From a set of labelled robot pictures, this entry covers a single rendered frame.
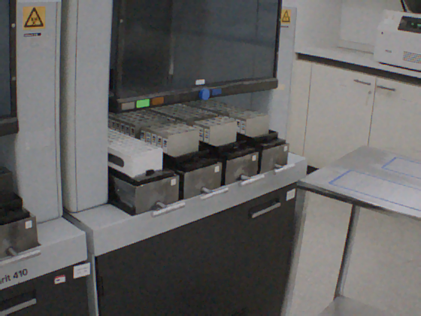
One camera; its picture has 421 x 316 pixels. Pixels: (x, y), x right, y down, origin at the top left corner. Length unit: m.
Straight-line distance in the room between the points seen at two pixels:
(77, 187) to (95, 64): 0.28
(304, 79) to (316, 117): 0.28
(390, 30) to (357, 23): 0.84
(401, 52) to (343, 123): 0.66
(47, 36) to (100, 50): 0.14
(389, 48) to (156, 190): 2.36
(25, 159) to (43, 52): 0.23
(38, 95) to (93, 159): 0.22
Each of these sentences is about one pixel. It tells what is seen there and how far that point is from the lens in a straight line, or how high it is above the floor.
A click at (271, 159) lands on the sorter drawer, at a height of 0.77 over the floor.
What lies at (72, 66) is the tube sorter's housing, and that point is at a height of 1.08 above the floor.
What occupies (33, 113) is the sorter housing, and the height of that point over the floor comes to 0.99.
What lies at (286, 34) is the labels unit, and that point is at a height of 1.13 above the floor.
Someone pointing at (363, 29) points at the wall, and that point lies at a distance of 4.12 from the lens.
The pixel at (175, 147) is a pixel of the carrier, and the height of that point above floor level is 0.85.
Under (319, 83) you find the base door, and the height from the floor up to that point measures 0.68.
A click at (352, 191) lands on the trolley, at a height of 0.82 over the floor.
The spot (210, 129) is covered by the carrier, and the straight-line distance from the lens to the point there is 1.43.
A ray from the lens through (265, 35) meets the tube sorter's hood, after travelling 1.55.
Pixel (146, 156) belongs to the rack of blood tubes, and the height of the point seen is 0.86.
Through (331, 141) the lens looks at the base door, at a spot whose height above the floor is 0.30.
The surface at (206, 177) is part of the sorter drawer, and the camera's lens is 1.35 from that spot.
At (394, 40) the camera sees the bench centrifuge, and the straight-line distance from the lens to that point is 3.33.
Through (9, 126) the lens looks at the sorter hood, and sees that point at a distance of 1.05.
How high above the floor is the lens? 1.25
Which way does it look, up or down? 19 degrees down
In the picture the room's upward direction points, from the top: 4 degrees clockwise
